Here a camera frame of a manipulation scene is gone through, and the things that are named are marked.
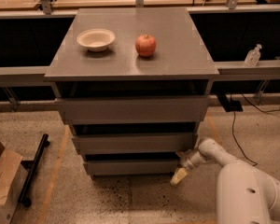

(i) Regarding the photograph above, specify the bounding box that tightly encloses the grey drawer cabinet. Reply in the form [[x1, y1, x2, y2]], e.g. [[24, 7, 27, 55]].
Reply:
[[44, 7, 220, 180]]

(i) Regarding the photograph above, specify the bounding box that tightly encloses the brown cardboard box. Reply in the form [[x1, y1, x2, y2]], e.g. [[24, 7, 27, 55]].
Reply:
[[0, 142, 27, 224]]

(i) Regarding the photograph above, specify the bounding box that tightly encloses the grey metal rail frame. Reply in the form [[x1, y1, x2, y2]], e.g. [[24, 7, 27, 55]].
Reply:
[[0, 3, 280, 113]]

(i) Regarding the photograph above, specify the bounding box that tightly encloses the white paper bowl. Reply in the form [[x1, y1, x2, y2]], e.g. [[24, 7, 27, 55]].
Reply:
[[77, 29, 115, 52]]

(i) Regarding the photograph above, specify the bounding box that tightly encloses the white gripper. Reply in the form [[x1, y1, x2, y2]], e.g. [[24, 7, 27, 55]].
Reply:
[[170, 148, 205, 186]]

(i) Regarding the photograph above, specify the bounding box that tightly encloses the grey middle drawer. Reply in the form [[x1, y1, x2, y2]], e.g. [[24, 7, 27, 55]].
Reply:
[[72, 133, 197, 155]]

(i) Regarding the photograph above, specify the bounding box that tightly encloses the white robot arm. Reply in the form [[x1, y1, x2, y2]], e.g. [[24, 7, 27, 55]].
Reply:
[[171, 138, 280, 224]]

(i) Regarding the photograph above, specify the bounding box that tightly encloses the grey drawer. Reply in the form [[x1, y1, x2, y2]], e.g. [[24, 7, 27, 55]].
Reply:
[[55, 96, 208, 124], [84, 160, 177, 175], [72, 133, 197, 155]]

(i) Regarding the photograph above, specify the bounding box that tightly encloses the red apple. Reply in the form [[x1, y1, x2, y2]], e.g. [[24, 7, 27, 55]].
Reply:
[[135, 34, 157, 57]]

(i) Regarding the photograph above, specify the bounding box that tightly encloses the black metal bar stand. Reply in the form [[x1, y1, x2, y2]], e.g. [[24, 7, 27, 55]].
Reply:
[[18, 133, 50, 208]]

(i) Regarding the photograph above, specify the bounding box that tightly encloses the black floor cable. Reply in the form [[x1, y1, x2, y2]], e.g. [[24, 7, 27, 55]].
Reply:
[[231, 93, 280, 167]]

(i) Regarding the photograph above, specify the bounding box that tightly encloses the clear sanitizer bottle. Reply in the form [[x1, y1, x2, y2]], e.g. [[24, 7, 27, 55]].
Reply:
[[245, 44, 262, 67]]

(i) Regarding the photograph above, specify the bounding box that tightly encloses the grey top drawer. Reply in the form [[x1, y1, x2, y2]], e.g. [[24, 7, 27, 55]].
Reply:
[[55, 96, 208, 124]]

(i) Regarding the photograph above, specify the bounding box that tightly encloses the grey bottom drawer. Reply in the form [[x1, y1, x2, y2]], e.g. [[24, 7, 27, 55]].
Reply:
[[84, 160, 177, 175]]

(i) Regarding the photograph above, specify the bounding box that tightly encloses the black power box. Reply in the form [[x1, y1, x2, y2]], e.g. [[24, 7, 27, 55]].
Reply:
[[217, 93, 243, 112]]

